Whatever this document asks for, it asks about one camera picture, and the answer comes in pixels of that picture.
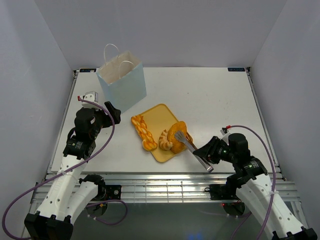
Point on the orange braided bread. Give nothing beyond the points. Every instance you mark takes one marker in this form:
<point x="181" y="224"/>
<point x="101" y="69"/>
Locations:
<point x="148" y="142"/>

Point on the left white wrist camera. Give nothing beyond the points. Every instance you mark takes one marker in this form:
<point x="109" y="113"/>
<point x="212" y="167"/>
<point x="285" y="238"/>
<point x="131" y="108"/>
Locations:
<point x="88" y="98"/>

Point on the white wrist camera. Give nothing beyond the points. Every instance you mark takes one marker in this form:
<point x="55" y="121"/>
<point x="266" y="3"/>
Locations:
<point x="225" y="133"/>
<point x="88" y="98"/>

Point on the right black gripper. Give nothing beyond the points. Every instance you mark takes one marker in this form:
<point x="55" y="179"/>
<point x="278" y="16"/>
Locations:
<point x="208" y="150"/>

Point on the light blue paper bag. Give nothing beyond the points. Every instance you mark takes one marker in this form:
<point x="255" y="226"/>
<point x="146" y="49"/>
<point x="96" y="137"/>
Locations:
<point x="122" y="79"/>

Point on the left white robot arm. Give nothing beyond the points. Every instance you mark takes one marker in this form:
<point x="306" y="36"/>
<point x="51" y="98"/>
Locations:
<point x="69" y="194"/>

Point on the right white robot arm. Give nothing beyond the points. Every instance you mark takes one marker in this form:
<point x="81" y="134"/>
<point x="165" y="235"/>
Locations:
<point x="253" y="186"/>

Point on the small croissant bread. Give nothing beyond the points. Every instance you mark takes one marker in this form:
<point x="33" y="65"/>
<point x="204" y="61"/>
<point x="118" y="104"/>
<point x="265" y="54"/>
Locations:
<point x="163" y="141"/>

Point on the brown oval crusty bread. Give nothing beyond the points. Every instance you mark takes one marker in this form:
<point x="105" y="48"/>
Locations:
<point x="177" y="146"/>

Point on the metal food tongs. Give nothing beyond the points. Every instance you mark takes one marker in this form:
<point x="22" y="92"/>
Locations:
<point x="179" y="136"/>

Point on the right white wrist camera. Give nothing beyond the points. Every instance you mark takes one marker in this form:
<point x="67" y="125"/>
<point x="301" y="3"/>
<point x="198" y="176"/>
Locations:
<point x="225" y="133"/>

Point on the aluminium table frame rail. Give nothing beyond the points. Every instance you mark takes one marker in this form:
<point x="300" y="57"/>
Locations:
<point x="172" y="188"/>

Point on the yellow plastic tray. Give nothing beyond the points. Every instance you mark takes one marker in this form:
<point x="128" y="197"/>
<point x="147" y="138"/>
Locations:
<point x="157" y="119"/>

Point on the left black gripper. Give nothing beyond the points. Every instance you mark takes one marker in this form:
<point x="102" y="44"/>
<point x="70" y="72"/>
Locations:
<point x="115" y="112"/>

